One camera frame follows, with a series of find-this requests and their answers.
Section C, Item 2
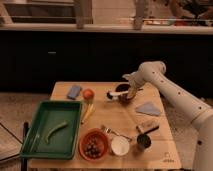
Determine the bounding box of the white dish brush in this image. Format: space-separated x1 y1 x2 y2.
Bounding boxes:
106 91 120 99

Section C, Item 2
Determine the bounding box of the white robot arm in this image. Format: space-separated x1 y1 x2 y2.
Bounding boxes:
123 61 213 171

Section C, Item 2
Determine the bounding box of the dark brown bowl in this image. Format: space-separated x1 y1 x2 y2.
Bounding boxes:
115 84 131 105

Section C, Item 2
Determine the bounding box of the grey triangular cloth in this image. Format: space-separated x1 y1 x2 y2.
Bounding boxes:
135 102 161 116

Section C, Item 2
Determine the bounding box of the tan sponge block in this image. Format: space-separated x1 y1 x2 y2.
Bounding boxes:
136 120 159 134

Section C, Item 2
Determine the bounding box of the wooden table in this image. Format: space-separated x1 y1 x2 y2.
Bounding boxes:
28 82 181 170

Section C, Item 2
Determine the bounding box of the orange tomato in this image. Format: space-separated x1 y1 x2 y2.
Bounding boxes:
82 89 94 100

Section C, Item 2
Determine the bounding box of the yellow banana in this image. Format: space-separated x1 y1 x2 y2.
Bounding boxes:
81 101 94 124

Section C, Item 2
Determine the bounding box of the silver fork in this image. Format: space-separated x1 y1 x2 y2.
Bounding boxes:
101 125 133 142

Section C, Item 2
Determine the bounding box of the metal measuring cup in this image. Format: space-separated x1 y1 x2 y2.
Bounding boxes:
136 127 157 151

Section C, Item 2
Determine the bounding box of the white cup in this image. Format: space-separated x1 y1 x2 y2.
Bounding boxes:
111 136 130 156

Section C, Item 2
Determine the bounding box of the orange bowl with berries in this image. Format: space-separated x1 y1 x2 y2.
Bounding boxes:
78 128 109 162

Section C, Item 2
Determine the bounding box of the green bean pod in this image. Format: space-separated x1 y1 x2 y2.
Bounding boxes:
45 122 68 144

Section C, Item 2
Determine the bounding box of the green plastic tray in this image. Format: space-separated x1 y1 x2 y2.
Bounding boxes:
20 101 82 160

